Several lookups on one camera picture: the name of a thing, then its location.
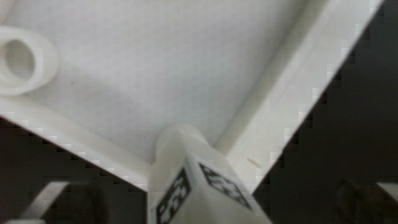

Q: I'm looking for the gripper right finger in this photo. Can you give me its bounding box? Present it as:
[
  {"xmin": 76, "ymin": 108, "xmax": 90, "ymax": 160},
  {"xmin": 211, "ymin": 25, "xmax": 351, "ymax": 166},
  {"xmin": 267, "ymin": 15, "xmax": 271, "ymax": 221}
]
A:
[{"xmin": 333, "ymin": 179, "xmax": 398, "ymax": 224}]

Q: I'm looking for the white desk leg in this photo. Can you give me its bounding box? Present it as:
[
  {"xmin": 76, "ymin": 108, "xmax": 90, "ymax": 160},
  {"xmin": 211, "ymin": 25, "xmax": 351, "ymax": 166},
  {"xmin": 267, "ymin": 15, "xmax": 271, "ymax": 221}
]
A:
[{"xmin": 147, "ymin": 124, "xmax": 271, "ymax": 224}]

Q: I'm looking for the white desk tabletop tray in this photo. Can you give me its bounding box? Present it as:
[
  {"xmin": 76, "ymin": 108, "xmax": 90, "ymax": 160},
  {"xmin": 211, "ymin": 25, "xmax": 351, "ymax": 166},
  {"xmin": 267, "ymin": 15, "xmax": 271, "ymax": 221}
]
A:
[{"xmin": 0, "ymin": 0, "xmax": 385, "ymax": 187}]

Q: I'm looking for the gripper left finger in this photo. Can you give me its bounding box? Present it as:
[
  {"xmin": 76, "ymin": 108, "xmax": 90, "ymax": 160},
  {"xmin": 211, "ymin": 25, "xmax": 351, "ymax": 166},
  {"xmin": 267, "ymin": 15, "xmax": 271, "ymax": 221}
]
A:
[{"xmin": 4, "ymin": 179, "xmax": 109, "ymax": 224}]

